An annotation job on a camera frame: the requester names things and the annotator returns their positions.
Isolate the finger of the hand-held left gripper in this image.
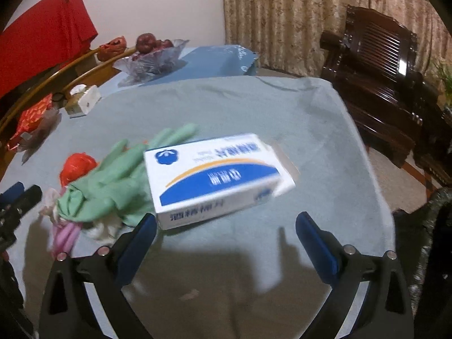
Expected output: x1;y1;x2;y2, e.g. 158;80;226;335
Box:
0;182;25;206
7;184;43;216

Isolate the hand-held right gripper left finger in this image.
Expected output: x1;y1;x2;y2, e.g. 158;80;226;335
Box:
39;213;158;339

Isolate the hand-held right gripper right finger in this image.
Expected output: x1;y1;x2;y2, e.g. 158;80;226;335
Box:
295;211;414;339

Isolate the white plastic bag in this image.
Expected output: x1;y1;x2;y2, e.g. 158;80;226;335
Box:
39;187;122;241

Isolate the pink plastic bag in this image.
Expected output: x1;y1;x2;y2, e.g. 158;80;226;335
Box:
49;221;83;258

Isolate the red wrapper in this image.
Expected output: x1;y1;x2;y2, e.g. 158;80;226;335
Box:
59;153;99;188

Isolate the blue and white box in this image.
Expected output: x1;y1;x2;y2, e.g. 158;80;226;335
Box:
143;133;296;232

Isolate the red patterned snack packet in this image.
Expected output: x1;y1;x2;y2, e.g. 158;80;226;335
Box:
7;99;53;152

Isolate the tissue box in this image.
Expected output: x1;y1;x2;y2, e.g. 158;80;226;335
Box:
64;84;102;118

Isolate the grey tablecloth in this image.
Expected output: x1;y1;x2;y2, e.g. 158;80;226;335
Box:
0;76;396;339

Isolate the red cloth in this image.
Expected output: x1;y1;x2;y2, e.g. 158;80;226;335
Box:
0;0;99;97

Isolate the red carrier bag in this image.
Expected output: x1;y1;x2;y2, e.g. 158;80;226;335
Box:
97;36;127;61

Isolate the glass fruit bowl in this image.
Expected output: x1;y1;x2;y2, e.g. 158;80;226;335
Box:
113;39;189;76

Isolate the dark wooden armchair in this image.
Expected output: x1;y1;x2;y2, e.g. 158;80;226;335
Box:
320;5;440;168

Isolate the blue tablecloth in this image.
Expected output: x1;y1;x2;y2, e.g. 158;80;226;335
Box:
106;45;260;89

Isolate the patterned beige curtain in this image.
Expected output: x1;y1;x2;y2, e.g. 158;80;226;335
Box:
222;0;452;78

